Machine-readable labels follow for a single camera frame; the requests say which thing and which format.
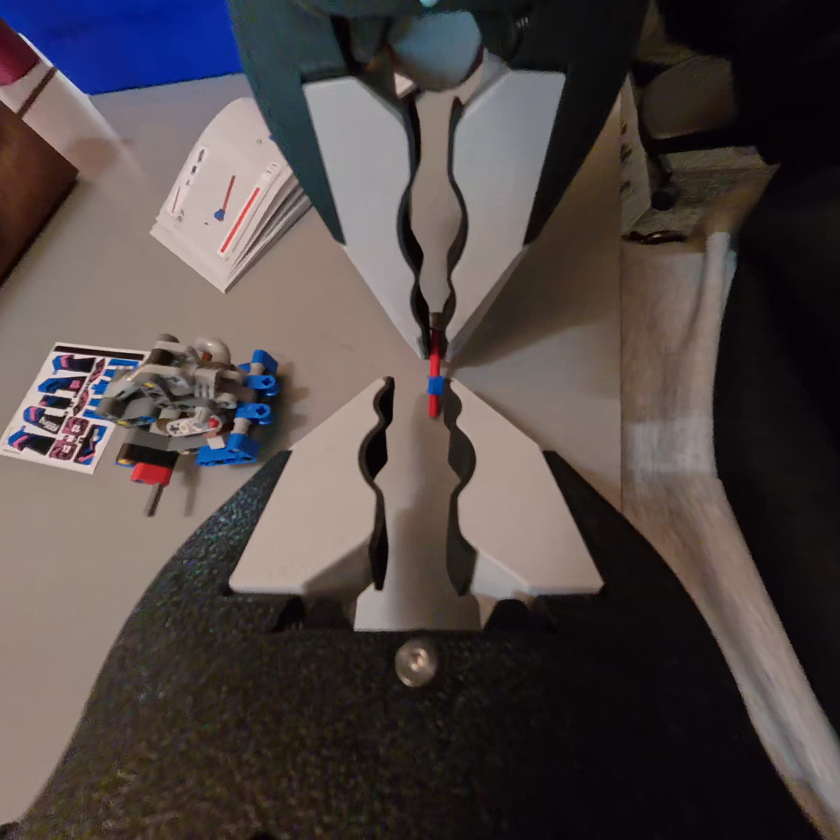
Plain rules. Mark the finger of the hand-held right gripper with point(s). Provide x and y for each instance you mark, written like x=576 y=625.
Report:
x=361 y=184
x=505 y=170

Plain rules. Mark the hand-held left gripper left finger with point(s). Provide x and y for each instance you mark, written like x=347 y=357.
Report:
x=315 y=512

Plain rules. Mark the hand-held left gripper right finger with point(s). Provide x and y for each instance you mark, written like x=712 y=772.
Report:
x=525 y=525

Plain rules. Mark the red lego axle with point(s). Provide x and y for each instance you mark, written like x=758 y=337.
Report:
x=434 y=407

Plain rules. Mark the small blue lego connector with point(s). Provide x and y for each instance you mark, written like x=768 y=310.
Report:
x=436 y=385

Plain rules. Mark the lego instruction booklet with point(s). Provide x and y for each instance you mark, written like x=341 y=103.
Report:
x=229 y=203

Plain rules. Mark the grey and blue lego assembly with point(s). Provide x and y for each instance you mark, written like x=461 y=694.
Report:
x=190 y=407

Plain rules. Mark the lego sticker sheet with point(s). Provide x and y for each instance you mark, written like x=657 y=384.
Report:
x=46 y=420

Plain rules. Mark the blue board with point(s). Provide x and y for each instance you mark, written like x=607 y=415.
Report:
x=131 y=39

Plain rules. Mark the black chair caster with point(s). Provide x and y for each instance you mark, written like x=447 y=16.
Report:
x=664 y=191

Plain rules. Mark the maroon cylinder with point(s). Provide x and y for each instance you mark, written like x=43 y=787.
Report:
x=13 y=56

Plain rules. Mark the dark brown wooden furniture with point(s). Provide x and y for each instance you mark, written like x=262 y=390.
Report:
x=26 y=197

